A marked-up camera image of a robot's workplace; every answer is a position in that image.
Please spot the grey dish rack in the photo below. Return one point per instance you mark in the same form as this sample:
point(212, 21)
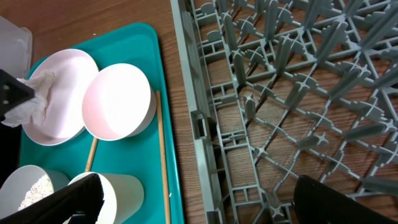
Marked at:
point(280, 89)

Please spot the left wooden chopstick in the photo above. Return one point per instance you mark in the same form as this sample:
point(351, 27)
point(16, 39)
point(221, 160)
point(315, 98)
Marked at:
point(91, 156)

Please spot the white bowl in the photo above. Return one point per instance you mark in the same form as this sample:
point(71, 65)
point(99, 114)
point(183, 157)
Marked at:
point(118, 103)

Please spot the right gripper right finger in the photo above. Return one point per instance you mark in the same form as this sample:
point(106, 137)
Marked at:
point(314, 202)

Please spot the right wooden chopstick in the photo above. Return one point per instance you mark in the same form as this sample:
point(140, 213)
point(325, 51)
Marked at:
point(163, 159)

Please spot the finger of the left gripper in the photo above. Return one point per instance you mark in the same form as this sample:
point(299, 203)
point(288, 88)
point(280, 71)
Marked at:
point(13, 93)

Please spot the grey bowl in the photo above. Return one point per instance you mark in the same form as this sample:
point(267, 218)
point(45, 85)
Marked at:
point(16, 186)

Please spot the wooden chopstick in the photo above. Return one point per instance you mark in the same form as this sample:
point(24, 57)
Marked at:
point(91, 156)
point(163, 159)

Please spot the white rice pile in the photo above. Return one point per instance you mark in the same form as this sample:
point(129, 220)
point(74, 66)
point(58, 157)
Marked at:
point(41, 189)

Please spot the white napkin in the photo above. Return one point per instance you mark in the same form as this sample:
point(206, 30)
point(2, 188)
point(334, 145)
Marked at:
point(32, 111)

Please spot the teal serving tray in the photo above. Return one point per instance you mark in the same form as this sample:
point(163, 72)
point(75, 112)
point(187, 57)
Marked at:
point(139, 155)

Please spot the white cup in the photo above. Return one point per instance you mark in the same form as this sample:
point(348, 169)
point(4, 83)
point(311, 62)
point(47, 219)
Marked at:
point(123, 196)

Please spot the clear plastic bin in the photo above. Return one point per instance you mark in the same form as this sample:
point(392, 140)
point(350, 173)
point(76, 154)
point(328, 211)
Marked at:
point(16, 49)

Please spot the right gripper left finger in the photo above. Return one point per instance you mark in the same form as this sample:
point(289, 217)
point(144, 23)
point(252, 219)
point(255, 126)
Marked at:
point(79, 202)

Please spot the white plate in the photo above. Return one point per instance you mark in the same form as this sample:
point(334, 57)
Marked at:
point(73, 70)

